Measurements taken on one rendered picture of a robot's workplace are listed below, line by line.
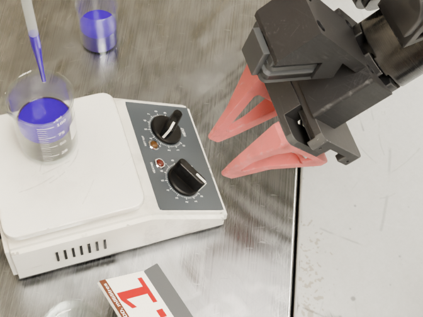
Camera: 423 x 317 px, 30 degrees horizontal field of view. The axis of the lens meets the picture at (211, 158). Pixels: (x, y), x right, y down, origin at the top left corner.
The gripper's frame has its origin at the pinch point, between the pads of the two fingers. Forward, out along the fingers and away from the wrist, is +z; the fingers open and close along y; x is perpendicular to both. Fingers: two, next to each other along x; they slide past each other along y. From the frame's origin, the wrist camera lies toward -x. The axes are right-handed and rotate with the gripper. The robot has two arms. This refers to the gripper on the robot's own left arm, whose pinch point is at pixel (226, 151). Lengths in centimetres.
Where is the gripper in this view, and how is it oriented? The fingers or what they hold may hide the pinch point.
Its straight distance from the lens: 64.2
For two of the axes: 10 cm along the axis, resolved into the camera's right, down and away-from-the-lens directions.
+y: 3.0, 8.5, -4.4
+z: -7.7, 4.9, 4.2
